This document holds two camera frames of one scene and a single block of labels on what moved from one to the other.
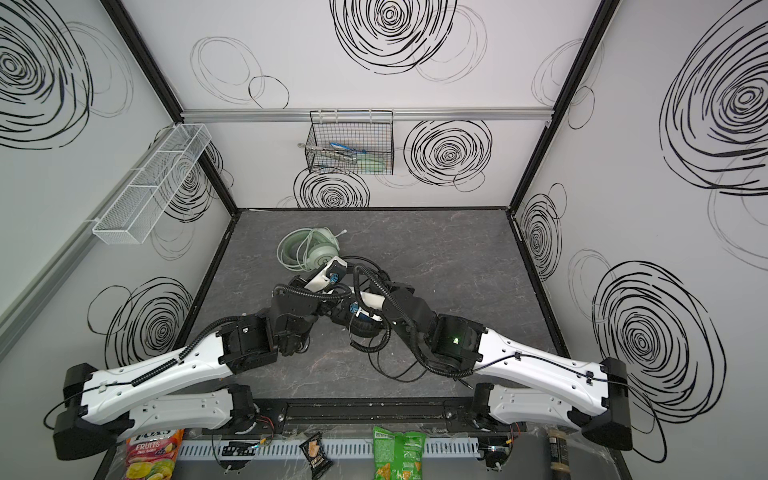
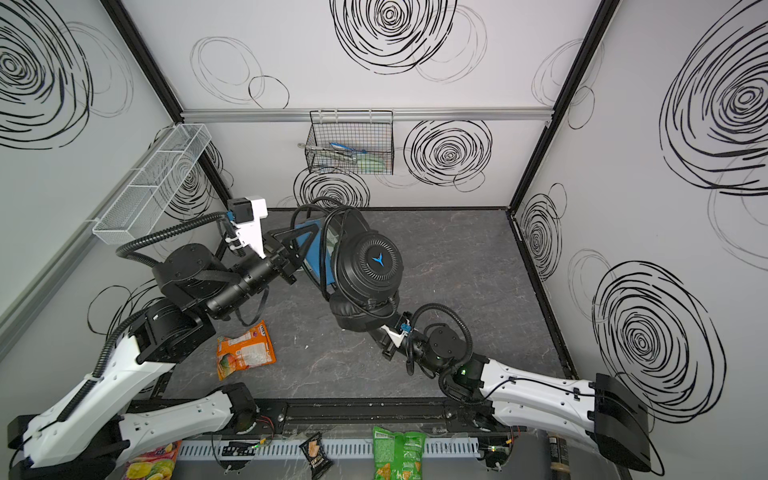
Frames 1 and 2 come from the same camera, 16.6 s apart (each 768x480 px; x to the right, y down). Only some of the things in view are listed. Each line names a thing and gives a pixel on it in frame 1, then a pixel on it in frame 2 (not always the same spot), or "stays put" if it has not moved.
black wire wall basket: [358, 141] stays put
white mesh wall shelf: [150, 185] stays put
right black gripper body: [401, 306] -> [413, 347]
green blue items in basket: [333, 154] stays put
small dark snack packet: [312, 448] stays put
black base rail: [362, 414] stays put
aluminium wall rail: [274, 114] stays put
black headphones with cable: [371, 333] -> [361, 268]
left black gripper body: [335, 264] -> [284, 264]
